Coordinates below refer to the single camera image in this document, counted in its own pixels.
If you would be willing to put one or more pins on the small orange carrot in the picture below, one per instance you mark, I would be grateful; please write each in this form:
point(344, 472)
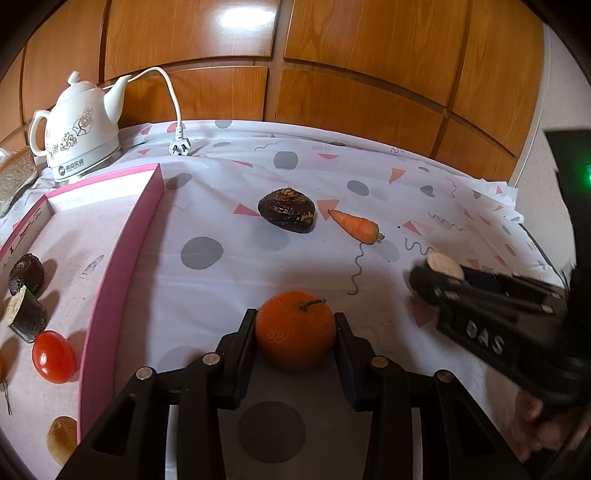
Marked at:
point(362, 229)

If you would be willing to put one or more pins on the dark yam chunk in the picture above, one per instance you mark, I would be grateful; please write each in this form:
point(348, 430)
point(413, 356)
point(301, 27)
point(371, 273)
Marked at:
point(25, 315)
point(445, 265)

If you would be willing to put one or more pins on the person right hand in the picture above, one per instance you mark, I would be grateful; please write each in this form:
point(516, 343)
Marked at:
point(531, 430)

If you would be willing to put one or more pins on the tan potato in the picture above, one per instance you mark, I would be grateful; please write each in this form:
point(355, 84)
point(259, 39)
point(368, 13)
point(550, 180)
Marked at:
point(61, 439)

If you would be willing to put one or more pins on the pink shallow box tray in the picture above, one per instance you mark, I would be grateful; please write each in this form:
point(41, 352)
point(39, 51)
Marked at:
point(88, 235)

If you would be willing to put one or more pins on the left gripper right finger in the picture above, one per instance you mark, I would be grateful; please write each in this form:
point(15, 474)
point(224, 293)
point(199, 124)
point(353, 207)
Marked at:
point(376, 384)

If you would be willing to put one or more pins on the dark water chestnut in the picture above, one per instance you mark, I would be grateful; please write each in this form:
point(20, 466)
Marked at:
point(288, 209)
point(29, 272)

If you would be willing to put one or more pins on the wooden panel cabinet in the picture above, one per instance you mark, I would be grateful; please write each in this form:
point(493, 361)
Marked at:
point(456, 81)

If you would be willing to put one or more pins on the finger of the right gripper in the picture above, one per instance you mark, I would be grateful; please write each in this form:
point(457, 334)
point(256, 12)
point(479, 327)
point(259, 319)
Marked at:
point(491, 285)
point(436, 289)

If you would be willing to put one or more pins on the red tomato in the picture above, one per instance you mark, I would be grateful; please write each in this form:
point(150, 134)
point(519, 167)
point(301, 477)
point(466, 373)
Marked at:
point(53, 357)

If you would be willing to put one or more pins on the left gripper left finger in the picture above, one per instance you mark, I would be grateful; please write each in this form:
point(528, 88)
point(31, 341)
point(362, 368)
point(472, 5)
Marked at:
point(216, 381)

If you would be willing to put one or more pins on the white ceramic electric kettle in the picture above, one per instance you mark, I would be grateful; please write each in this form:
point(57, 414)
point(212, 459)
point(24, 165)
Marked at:
point(81, 129)

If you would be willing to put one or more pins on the patterned white tablecloth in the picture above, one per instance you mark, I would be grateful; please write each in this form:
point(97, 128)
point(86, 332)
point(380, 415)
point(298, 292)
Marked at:
point(208, 255)

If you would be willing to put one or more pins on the orange tangerine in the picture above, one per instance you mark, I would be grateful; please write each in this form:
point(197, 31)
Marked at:
point(295, 330)

